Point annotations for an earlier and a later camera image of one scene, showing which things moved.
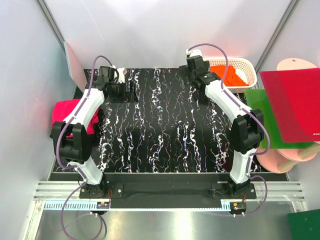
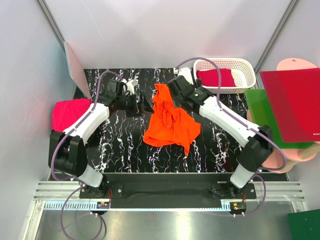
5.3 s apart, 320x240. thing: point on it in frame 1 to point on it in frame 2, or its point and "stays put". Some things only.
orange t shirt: (230, 77) to (169, 125)
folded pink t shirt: (62, 109) stays put
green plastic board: (258, 98) stays put
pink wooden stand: (283, 160) stays put
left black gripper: (122, 98) to (144, 105)
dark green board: (304, 225) stays put
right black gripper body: (184, 71) to (175, 99)
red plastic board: (294, 95) stays put
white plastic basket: (245, 69) stays put
